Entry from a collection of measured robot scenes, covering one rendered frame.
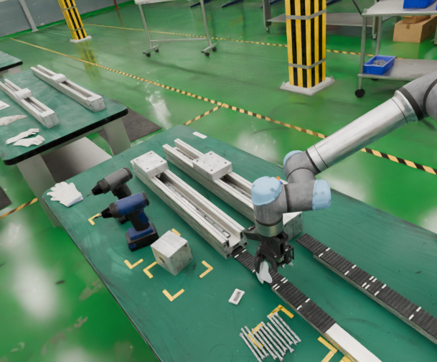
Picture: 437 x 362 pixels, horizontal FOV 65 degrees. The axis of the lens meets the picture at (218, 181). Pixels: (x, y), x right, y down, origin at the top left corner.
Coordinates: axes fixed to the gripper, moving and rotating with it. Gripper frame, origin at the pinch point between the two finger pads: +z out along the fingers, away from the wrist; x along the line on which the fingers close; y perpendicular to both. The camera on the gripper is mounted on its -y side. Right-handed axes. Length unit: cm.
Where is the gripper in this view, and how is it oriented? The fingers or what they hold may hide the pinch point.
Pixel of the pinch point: (270, 271)
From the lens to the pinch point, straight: 112.2
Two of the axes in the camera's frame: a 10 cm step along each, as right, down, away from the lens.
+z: 1.7, 8.0, 5.7
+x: 8.0, -4.5, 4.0
